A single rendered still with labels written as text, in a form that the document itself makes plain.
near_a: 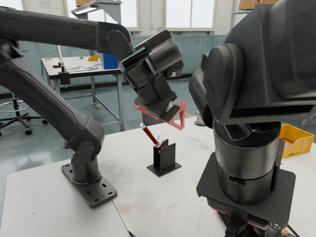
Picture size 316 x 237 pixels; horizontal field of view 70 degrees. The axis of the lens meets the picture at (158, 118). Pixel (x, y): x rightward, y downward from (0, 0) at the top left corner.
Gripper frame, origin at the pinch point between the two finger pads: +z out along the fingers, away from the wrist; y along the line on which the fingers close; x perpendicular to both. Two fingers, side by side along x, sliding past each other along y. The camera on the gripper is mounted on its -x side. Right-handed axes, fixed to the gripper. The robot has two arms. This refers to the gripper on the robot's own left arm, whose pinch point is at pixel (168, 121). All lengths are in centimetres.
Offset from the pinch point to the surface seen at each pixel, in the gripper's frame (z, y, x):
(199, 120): 26.1, 14.2, -17.7
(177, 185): 9.0, -8.7, 11.2
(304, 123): 207, 41, -163
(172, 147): 6.0, -2.0, 4.1
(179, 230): 3.9, -18.7, 18.7
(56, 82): 28, 173, -1
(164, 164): 7.8, -2.0, 8.7
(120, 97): 79, 162, -37
